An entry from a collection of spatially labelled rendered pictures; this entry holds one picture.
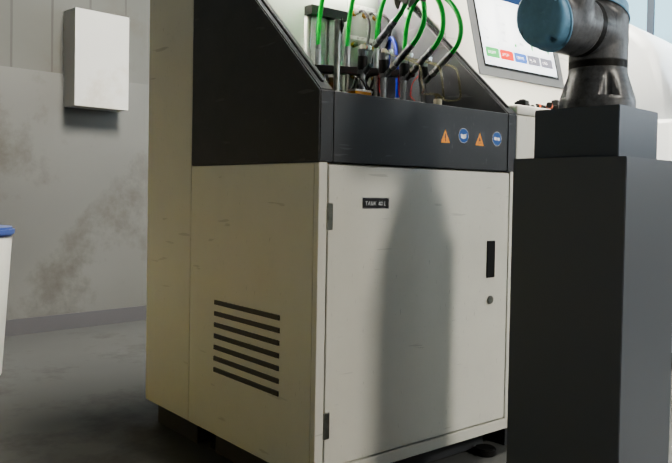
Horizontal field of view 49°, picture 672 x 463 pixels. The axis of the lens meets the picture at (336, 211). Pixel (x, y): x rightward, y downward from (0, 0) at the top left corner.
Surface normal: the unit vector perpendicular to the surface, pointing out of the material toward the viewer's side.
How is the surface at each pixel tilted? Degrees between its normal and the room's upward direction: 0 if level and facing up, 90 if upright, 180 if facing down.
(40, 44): 90
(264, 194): 90
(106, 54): 90
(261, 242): 90
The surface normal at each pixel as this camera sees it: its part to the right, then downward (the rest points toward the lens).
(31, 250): 0.70, 0.03
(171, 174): -0.77, 0.00
